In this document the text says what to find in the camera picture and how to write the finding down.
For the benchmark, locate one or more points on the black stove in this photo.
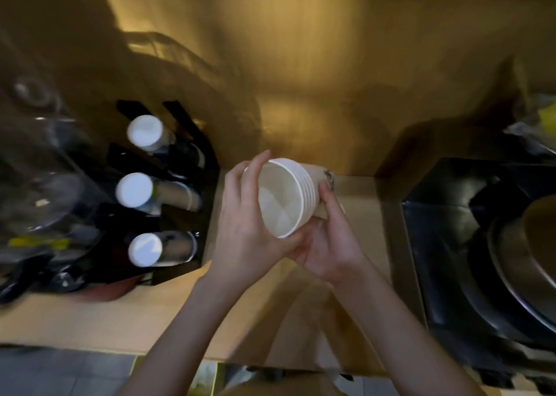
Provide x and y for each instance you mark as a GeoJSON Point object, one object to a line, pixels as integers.
{"type": "Point", "coordinates": [434, 235]}

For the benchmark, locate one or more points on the person's right forearm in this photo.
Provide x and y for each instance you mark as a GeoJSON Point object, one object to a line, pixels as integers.
{"type": "Point", "coordinates": [404, 343]}

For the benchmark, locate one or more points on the steel pan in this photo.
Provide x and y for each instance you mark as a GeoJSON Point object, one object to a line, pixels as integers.
{"type": "Point", "coordinates": [534, 256]}

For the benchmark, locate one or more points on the plastic bag with yellow item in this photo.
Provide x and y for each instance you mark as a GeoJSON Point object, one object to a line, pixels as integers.
{"type": "Point", "coordinates": [543, 118]}

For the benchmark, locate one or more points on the person's right hand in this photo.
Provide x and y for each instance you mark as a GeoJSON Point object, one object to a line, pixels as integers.
{"type": "Point", "coordinates": [334, 252]}

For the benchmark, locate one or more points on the stack of green-print paper cups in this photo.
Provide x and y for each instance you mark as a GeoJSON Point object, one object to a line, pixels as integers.
{"type": "Point", "coordinates": [134, 190]}

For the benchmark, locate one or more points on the stack of white paper cups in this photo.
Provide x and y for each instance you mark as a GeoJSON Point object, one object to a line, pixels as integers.
{"type": "Point", "coordinates": [145, 249]}

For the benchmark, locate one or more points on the person's left hand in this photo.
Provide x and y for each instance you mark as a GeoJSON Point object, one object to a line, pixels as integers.
{"type": "Point", "coordinates": [239, 235]}

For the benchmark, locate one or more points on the stack of blue paper cups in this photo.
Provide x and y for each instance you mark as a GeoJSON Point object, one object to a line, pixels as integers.
{"type": "Point", "coordinates": [145, 131]}

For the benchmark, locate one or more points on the yellow-green bin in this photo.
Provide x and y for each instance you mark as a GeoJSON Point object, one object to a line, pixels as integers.
{"type": "Point", "coordinates": [204, 382]}

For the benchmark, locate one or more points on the clear plastic container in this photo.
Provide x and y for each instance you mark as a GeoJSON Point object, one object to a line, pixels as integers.
{"type": "Point", "coordinates": [43, 170]}

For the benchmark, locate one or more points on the red plastic base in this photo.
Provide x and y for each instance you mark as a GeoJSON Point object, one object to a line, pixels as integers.
{"type": "Point", "coordinates": [108, 289]}

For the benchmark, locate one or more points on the black cup dispenser rack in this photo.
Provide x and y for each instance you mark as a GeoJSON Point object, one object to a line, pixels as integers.
{"type": "Point", "coordinates": [210, 183]}

